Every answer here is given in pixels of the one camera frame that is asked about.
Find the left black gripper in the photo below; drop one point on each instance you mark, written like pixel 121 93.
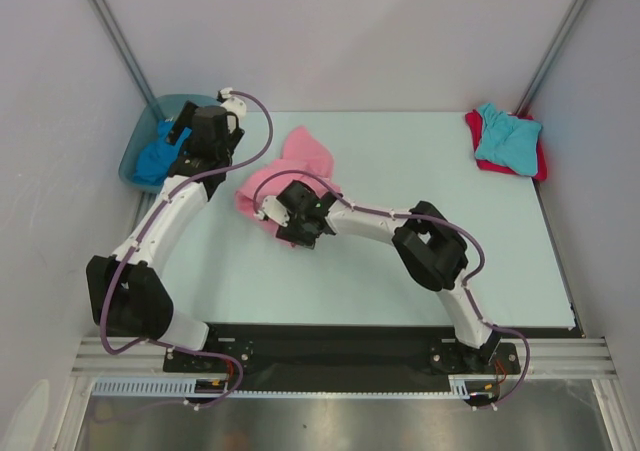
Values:
pixel 181 123

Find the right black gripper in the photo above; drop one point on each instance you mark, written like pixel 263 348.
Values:
pixel 298 232

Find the pink t shirt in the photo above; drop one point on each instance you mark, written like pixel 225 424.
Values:
pixel 302 158

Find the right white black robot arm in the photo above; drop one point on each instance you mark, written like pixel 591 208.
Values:
pixel 432 251

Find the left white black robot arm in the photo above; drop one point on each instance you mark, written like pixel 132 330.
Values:
pixel 127 295

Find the blue crumpled t shirt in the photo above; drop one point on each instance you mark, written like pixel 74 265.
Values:
pixel 155 159

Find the teal plastic bin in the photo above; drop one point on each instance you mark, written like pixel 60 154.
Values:
pixel 164 108

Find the red folded t shirt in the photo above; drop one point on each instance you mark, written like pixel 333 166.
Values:
pixel 474 122

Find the teal folded t shirt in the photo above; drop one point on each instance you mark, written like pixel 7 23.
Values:
pixel 508 141

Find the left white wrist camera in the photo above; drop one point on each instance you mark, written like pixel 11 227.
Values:
pixel 228 100

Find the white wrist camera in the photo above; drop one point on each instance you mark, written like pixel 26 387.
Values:
pixel 271 209
pixel 228 100

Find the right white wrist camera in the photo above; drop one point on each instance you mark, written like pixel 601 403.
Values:
pixel 271 209

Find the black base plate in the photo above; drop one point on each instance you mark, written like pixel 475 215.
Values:
pixel 365 360

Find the left aluminium corner post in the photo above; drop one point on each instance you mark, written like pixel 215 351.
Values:
pixel 113 30

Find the aluminium corner post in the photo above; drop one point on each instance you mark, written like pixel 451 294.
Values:
pixel 560 39
pixel 113 30

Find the right slotted cable duct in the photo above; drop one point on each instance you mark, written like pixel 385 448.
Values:
pixel 476 387

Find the slotted cable duct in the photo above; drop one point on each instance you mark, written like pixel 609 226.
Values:
pixel 159 387
pixel 476 387

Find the right aluminium corner post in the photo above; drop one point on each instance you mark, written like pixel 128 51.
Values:
pixel 560 39

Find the left slotted cable duct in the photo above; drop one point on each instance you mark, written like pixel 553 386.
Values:
pixel 159 387

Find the front aluminium rail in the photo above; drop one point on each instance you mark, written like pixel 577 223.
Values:
pixel 549 359

